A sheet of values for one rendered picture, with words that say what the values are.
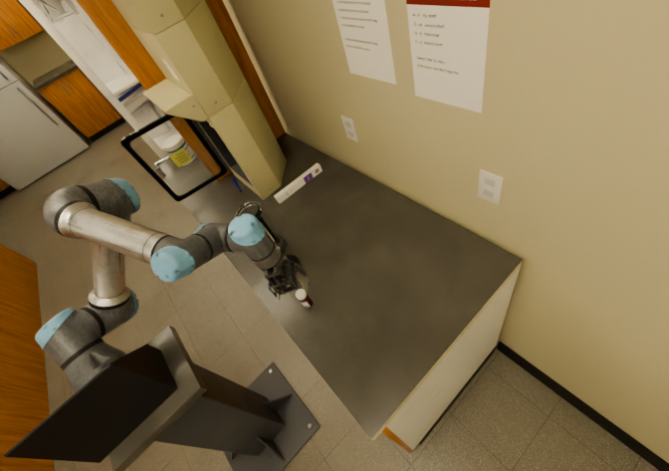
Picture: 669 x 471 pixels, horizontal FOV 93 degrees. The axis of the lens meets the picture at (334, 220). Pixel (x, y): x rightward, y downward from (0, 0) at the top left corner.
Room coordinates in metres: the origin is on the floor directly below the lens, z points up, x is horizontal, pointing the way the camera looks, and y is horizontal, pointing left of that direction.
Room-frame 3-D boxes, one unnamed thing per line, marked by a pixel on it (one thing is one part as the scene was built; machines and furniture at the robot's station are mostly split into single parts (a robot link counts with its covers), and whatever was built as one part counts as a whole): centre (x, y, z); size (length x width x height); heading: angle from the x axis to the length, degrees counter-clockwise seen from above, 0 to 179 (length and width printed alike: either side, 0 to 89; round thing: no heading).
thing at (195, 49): (1.41, 0.23, 1.33); 0.32 x 0.25 x 0.77; 23
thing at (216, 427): (0.55, 0.84, 0.45); 0.48 x 0.48 x 0.90; 25
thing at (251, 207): (0.91, 0.28, 1.06); 0.11 x 0.11 x 0.21
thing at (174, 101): (1.34, 0.39, 1.46); 0.32 x 0.12 x 0.10; 23
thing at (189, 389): (0.55, 0.84, 0.92); 0.32 x 0.32 x 0.04; 25
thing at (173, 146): (1.46, 0.56, 1.19); 0.30 x 0.01 x 0.40; 103
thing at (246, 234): (0.57, 0.21, 1.38); 0.09 x 0.08 x 0.11; 60
